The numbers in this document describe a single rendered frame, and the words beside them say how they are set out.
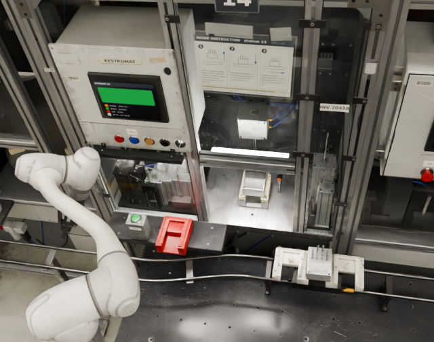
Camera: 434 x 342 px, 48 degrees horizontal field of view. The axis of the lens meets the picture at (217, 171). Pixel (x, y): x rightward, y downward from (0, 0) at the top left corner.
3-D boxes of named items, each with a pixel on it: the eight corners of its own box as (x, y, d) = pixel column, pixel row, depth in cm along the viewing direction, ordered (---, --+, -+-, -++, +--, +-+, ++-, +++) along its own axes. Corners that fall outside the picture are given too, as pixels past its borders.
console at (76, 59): (85, 148, 191) (43, 49, 156) (109, 100, 209) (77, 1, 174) (189, 158, 183) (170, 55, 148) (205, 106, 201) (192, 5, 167)
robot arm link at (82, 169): (91, 174, 193) (57, 172, 186) (101, 143, 185) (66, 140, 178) (96, 193, 186) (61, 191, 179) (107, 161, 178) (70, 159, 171)
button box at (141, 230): (131, 239, 217) (125, 223, 208) (135, 224, 222) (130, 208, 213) (148, 241, 216) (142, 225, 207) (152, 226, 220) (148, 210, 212)
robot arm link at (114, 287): (125, 243, 147) (81, 260, 144) (142, 290, 134) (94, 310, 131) (136, 269, 156) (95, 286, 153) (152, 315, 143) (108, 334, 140)
